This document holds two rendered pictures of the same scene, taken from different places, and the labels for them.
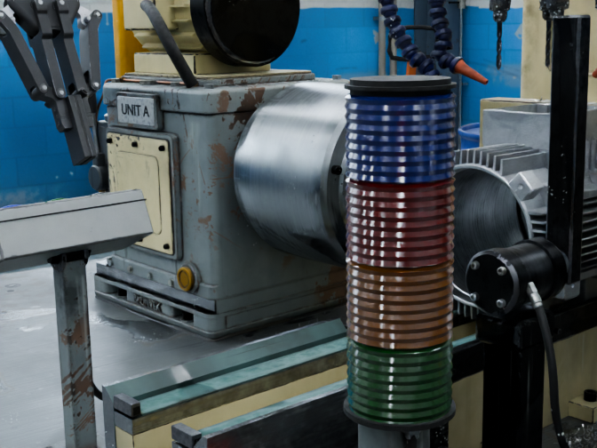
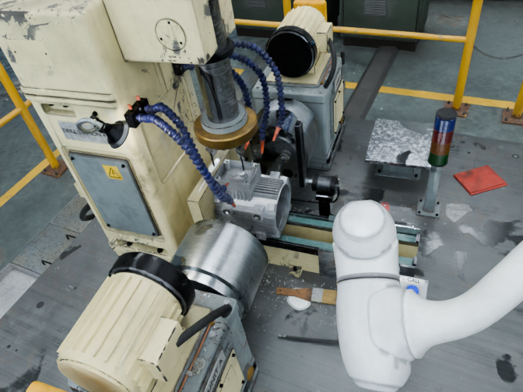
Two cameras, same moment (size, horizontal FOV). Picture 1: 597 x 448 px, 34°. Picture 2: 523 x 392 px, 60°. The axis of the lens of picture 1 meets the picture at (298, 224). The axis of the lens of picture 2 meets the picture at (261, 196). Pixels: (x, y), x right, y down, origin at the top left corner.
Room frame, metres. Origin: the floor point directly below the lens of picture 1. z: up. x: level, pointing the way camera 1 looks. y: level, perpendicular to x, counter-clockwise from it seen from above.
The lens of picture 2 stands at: (1.48, 0.71, 2.04)
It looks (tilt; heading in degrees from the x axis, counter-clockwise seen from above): 44 degrees down; 248
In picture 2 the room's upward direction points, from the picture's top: 10 degrees counter-clockwise
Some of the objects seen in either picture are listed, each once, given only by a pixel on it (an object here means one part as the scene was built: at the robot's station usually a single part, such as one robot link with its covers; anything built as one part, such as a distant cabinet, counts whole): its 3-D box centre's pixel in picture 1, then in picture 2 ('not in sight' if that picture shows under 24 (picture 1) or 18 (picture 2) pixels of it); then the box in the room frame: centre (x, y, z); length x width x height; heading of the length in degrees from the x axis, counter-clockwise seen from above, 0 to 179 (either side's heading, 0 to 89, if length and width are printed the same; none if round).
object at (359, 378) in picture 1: (399, 372); (438, 155); (0.53, -0.06, 1.05); 0.06 x 0.06 x 0.04
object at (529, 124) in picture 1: (548, 139); (238, 180); (1.13, -0.29, 1.11); 0.12 x 0.11 x 0.07; 131
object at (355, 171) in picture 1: (400, 134); (445, 120); (0.53, -0.06, 1.19); 0.06 x 0.06 x 0.04
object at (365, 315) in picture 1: (399, 295); (440, 144); (0.53, -0.06, 1.10); 0.06 x 0.06 x 0.04
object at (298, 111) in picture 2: not in sight; (283, 135); (0.86, -0.48, 1.04); 0.41 x 0.25 x 0.25; 41
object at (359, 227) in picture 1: (400, 216); (443, 133); (0.53, -0.06, 1.14); 0.06 x 0.06 x 0.04
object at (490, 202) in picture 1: (525, 222); (254, 202); (1.11, -0.26, 1.02); 0.20 x 0.19 x 0.19; 131
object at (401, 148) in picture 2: not in sight; (401, 152); (0.44, -0.31, 0.86); 0.27 x 0.24 x 0.12; 41
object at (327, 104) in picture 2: not in sight; (303, 107); (0.66, -0.66, 0.99); 0.35 x 0.31 x 0.37; 41
